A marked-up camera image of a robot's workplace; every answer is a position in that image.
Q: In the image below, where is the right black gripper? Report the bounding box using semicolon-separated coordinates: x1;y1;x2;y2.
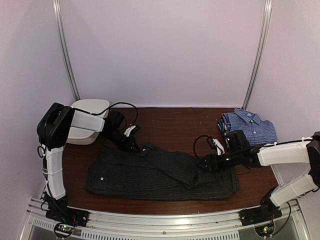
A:
196;149;242;173

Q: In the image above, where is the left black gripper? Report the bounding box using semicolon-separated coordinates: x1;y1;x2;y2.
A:
102;129;141;153

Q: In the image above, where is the black pinstriped long sleeve shirt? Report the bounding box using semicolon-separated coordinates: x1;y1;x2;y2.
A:
84;142;240;201

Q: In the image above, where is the white plastic basin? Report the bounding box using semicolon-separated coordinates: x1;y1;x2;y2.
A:
66;99;110;145

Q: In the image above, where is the blue checked shirt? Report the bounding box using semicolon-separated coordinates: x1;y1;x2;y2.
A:
217;108;277;146

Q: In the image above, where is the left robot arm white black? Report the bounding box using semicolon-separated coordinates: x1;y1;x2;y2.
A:
36;102;140;200

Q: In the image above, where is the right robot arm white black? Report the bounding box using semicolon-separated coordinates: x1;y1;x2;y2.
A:
198;130;320;221

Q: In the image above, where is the right circuit board with leds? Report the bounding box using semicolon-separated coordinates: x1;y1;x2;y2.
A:
254;224;275;238

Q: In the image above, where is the circuit board with leds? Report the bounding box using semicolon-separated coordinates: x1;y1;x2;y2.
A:
53;222;75;238
254;224;275;238

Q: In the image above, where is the left circuit board with leds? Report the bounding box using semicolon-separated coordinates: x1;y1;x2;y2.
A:
53;222;75;238

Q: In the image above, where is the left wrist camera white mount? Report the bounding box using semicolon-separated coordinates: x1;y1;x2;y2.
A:
123;125;141;137

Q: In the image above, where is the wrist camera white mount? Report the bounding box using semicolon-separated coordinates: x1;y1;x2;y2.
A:
123;125;141;137
206;136;225;156

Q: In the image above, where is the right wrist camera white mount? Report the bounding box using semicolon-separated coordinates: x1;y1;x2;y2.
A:
206;136;225;156

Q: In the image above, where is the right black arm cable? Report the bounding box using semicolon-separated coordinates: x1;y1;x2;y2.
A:
193;134;251;176

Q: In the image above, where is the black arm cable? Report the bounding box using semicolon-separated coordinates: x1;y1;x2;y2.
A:
37;101;140;158
193;134;251;176

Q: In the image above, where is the front aluminium rail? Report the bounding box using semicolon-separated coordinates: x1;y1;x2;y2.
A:
24;194;311;240

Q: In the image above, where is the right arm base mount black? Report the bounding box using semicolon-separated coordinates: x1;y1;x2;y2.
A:
238;198;282;226

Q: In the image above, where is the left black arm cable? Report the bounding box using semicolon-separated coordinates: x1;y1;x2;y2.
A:
37;101;140;158

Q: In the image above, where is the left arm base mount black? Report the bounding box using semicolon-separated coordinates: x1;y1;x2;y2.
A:
43;192;89;227

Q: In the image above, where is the left aluminium frame post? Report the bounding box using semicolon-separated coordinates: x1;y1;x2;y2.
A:
52;0;81;101

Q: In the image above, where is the aluminium frame post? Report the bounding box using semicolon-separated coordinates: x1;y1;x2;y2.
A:
241;0;273;110
52;0;81;101

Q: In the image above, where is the right aluminium frame post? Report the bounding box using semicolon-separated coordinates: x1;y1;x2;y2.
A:
241;0;273;110

